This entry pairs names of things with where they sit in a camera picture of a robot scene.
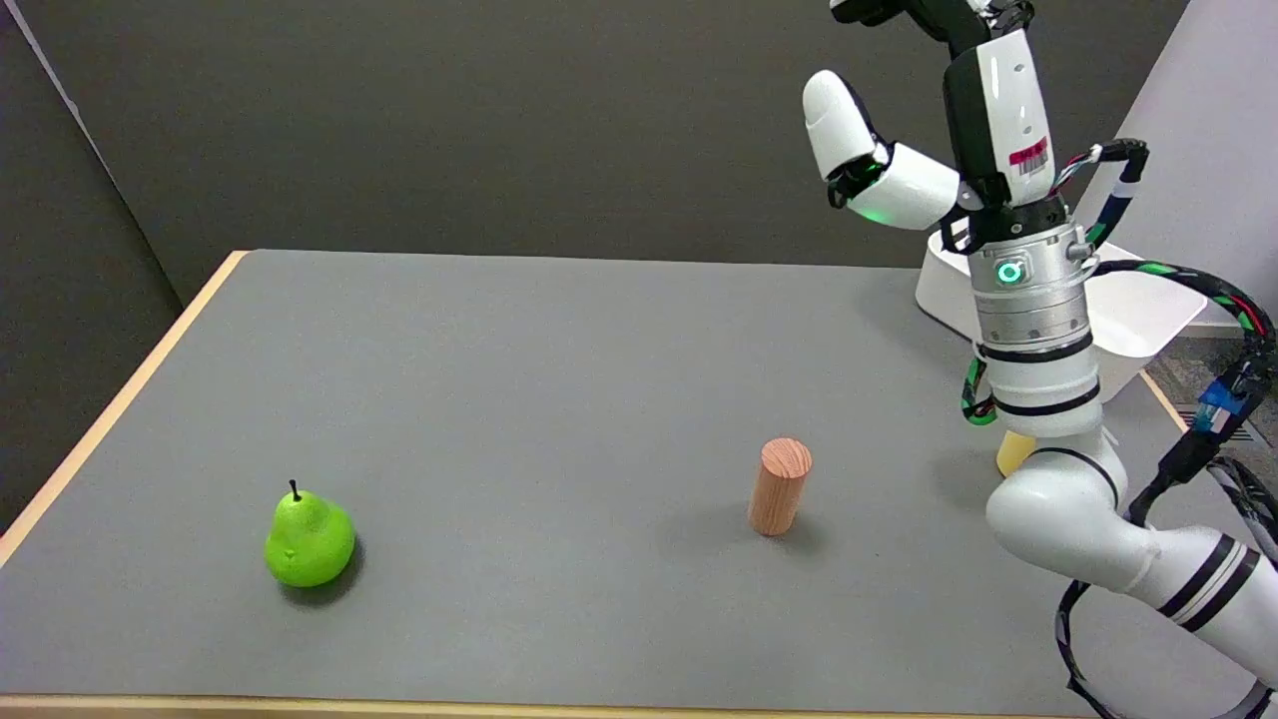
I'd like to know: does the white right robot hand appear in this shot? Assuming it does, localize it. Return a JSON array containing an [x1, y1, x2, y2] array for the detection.
[[802, 0, 1069, 251]]

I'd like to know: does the wooden cylinder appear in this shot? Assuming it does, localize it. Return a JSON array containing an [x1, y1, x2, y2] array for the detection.
[[748, 437, 813, 537]]

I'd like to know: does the white plastic bin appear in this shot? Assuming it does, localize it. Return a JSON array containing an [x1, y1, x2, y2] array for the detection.
[[915, 228, 1208, 404]]

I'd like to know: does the yellow plastic object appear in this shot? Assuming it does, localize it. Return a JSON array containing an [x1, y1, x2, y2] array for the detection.
[[995, 430, 1037, 478]]

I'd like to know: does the green plastic pear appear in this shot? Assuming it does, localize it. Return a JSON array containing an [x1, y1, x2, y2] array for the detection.
[[264, 480, 356, 589]]

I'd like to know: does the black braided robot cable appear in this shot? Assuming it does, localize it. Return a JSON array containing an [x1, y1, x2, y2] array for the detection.
[[959, 140, 1278, 719]]

